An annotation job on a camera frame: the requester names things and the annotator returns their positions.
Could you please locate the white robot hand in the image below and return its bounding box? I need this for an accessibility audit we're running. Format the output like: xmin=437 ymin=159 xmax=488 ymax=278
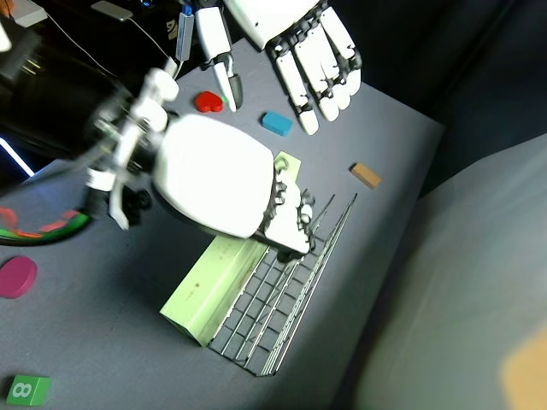
xmin=192 ymin=0 xmax=365 ymax=137
xmin=151 ymin=112 xmax=319 ymax=263

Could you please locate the light green rectangular box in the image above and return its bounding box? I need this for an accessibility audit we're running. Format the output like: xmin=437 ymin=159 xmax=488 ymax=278
xmin=159 ymin=149 xmax=303 ymax=348

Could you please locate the red heart block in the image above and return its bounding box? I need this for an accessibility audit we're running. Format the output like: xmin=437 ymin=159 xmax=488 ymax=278
xmin=194 ymin=90 xmax=226 ymax=114

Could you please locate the blue rounded rectangular block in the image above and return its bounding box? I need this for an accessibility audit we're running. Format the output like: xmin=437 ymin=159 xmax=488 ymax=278
xmin=260 ymin=110 xmax=295 ymax=138

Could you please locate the grey USB hub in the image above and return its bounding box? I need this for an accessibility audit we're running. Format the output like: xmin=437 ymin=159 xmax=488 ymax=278
xmin=174 ymin=11 xmax=197 ymax=62

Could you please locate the brown wooden block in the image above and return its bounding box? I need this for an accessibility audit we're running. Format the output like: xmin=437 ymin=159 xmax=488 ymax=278
xmin=350 ymin=161 xmax=383 ymax=190

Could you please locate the silver flat device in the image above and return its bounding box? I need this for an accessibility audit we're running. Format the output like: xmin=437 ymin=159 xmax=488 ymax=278
xmin=91 ymin=0 xmax=135 ymax=23

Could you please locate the grey table cloth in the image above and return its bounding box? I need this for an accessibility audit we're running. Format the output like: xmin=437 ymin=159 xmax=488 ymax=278
xmin=0 ymin=37 xmax=446 ymax=410

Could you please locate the black curtain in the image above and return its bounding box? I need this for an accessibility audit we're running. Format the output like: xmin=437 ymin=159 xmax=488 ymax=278
xmin=328 ymin=0 xmax=547 ymax=202

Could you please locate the lit light strip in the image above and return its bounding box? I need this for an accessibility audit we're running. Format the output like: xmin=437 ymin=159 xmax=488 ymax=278
xmin=0 ymin=137 xmax=36 ymax=177

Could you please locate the magenta disc block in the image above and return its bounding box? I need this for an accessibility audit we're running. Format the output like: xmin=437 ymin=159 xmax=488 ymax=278
xmin=0 ymin=255 xmax=38 ymax=300

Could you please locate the grey box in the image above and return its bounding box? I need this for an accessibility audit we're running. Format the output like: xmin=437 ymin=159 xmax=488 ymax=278
xmin=11 ymin=0 xmax=49 ymax=27

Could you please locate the green block printed eight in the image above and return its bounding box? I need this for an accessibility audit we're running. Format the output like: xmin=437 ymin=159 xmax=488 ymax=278
xmin=6 ymin=374 xmax=53 ymax=407

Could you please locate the white thin cable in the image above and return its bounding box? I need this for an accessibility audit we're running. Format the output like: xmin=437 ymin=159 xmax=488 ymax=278
xmin=126 ymin=16 xmax=180 ymax=65

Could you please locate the wire metal rack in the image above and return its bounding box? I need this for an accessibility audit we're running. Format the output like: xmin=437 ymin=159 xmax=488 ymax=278
xmin=208 ymin=192 xmax=359 ymax=378

